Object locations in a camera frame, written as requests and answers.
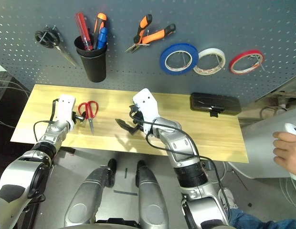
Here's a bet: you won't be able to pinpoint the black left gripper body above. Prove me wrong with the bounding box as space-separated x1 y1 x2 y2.
71 111 87 125

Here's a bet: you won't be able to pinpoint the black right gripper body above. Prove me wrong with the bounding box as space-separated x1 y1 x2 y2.
128 104 145 131

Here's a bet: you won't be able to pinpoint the red handled scissors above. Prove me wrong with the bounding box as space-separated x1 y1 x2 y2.
77 100 99 135

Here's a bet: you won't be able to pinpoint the blue screwdriver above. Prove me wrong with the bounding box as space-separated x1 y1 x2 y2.
96 26 109 51

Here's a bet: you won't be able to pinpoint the blue tape roll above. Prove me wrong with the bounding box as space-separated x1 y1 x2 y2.
159 42 200 75

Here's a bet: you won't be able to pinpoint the orange black pliers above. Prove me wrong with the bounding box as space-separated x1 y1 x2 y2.
125 14 177 54

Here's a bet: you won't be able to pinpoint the dark grey metal pegboard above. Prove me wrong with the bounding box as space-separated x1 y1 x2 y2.
0 0 296 108

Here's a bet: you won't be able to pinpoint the person hand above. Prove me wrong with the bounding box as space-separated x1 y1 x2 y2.
273 131 296 178

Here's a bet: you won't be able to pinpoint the black plastic cup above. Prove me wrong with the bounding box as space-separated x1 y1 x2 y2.
74 35 108 83

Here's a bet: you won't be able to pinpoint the silver right robot leg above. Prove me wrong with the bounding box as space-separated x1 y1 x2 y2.
136 160 170 229

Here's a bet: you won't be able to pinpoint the silver robot leg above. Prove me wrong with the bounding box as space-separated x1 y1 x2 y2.
63 158 118 228
136 160 170 229

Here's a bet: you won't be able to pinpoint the silver left robot leg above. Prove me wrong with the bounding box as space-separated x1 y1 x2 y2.
63 158 118 228

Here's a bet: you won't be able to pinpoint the metal peg hook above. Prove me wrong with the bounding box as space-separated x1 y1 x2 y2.
180 51 188 68

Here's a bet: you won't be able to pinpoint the black tool case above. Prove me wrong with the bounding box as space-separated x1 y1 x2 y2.
190 92 242 118

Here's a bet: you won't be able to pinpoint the white tape roll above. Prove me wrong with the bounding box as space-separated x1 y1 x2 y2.
192 48 226 76

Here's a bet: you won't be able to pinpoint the white sneaker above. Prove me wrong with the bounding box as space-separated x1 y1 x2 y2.
219 187 238 209

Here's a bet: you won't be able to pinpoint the grey white machine housing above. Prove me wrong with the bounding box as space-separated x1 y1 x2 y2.
228 111 296 180

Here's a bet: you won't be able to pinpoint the red tape roll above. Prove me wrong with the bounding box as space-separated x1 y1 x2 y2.
229 49 265 75

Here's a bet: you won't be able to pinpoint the blue jeans leg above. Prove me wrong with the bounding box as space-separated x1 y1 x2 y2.
227 207 296 229

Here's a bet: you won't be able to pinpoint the white handheld controller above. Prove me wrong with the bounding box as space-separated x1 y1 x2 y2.
283 122 296 182

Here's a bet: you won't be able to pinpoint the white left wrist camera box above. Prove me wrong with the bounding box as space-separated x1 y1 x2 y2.
53 94 76 127

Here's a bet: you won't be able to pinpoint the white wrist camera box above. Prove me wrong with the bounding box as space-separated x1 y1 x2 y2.
53 94 76 127
132 88 161 133

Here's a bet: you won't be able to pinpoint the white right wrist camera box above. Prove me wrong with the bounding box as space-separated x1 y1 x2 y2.
132 88 161 133

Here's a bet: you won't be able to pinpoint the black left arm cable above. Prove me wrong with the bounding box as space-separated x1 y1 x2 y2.
33 98 61 144

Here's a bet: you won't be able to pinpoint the black handled scissors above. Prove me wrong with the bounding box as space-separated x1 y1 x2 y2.
34 24 78 68

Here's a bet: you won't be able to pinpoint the red handled screwdriver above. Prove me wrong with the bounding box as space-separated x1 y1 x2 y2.
74 12 95 52

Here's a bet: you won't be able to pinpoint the orange black handled screwdriver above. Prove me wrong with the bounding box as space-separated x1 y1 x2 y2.
93 12 108 49

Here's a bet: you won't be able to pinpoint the white floor cables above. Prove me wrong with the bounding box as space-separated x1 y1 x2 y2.
278 177 296 211

